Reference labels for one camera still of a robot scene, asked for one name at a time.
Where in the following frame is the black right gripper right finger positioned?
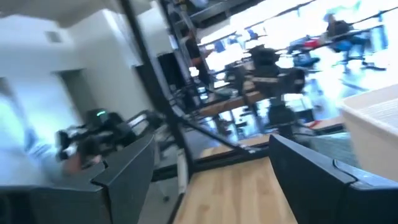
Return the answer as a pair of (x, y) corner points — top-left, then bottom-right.
(268, 134), (398, 224)

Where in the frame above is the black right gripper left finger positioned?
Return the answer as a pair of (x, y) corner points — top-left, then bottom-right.
(0, 134), (155, 224)

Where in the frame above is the white perforated plastic basket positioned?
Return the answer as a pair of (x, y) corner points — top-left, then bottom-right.
(340, 83), (398, 183)

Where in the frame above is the person's hand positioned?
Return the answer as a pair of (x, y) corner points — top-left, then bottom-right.
(63, 151), (103, 175)

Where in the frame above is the person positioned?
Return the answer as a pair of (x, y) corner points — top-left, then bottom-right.
(322, 12), (353, 39)
(182, 28), (213, 88)
(0, 77), (83, 187)

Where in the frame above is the wooden background table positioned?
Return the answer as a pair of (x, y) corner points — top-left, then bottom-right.
(198, 89), (269, 118)

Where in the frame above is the blue office chair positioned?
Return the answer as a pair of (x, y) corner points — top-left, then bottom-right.
(328, 37), (368, 65)

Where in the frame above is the black table frame rail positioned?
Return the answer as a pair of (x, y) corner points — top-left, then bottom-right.
(151, 145), (271, 182)

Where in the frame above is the black frame post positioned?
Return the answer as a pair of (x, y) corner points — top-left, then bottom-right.
(119, 0), (195, 181)

